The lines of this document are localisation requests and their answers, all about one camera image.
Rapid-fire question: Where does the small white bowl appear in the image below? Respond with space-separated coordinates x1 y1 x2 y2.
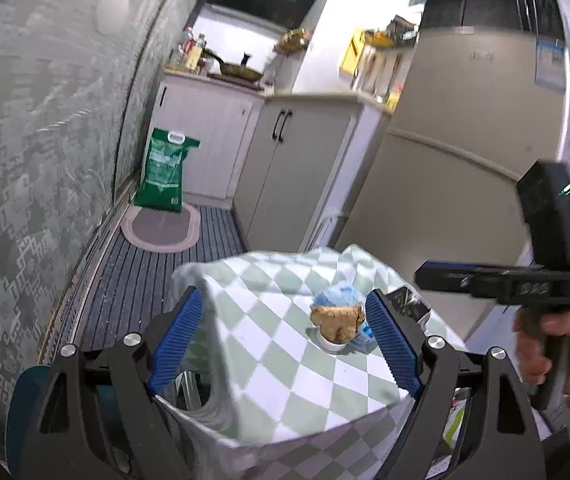
307 327 354 354

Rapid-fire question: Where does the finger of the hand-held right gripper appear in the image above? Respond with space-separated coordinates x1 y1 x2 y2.
413 260 476 294

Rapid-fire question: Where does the clear oil bottle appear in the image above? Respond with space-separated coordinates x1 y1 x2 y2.
177 30 196 68

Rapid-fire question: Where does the black food packet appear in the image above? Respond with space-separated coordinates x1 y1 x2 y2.
387 287 430 327

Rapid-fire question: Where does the white kitchen cabinet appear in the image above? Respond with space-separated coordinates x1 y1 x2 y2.
157 72 266 207

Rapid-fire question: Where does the patterned glass sliding door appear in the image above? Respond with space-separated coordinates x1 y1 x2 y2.
115 0 220 196
0 0 138 396

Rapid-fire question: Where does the ginger root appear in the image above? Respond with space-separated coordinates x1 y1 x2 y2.
311 304 367 346

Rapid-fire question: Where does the frying pan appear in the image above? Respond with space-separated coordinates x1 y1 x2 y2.
204 51 264 84

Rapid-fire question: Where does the hanging wire basket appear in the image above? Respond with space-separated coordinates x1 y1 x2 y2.
275 28 313 54

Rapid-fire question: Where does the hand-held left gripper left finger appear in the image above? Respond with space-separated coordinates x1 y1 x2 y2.
37 286 206 480

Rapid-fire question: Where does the green rice bag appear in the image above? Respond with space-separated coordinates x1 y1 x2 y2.
135 127 200 214

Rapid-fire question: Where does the teal trash bin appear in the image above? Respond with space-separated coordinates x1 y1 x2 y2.
5 364 68 467

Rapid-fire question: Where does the white green packet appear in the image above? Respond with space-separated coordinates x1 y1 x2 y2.
442 392 468 453

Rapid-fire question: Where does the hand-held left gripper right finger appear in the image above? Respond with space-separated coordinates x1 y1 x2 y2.
364 289 548 480

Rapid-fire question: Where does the beige refrigerator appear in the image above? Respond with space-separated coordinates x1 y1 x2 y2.
335 0 570 343

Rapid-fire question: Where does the beige counter cabinet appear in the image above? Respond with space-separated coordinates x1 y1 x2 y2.
232 92 394 254

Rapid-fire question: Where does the counter dish rack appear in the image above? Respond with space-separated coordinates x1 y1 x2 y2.
365 16 420 50

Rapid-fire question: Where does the green white checked tablecloth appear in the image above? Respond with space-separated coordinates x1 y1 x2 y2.
172 244 466 480

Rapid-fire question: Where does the yellow wall hanging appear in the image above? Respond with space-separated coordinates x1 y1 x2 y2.
340 29 366 74

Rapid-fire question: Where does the oval floor mat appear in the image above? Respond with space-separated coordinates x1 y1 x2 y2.
121 204 202 251

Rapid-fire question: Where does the dark striped floor mat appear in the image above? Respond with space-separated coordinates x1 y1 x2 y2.
62 204 248 361

